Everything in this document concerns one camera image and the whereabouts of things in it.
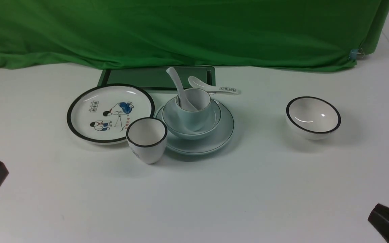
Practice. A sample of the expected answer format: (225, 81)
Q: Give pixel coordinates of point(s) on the white spoon with pattern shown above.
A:
(199, 84)

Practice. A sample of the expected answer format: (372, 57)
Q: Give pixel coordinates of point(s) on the dark green rectangular tray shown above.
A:
(156, 78)

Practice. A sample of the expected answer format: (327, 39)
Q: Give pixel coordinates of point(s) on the white plate with cartoon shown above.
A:
(103, 114)

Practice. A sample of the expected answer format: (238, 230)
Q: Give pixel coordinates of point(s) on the pale green bowl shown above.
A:
(168, 114)

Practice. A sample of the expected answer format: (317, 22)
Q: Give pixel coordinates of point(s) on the pale green large plate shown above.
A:
(219, 138)

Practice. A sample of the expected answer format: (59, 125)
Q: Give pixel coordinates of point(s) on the pale green cup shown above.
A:
(202, 101)

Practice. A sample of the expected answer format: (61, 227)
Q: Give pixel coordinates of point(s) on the blue binder clip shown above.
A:
(356, 54)

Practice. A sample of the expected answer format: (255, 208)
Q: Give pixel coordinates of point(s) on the white cup with bicycle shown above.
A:
(147, 138)

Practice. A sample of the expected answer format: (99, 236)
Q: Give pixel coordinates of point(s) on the pale green spoon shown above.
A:
(183, 99)

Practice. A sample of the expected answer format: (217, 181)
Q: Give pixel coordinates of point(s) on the white bowl black rim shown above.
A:
(312, 118)

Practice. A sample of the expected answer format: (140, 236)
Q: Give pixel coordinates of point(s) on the green backdrop cloth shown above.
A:
(303, 35)

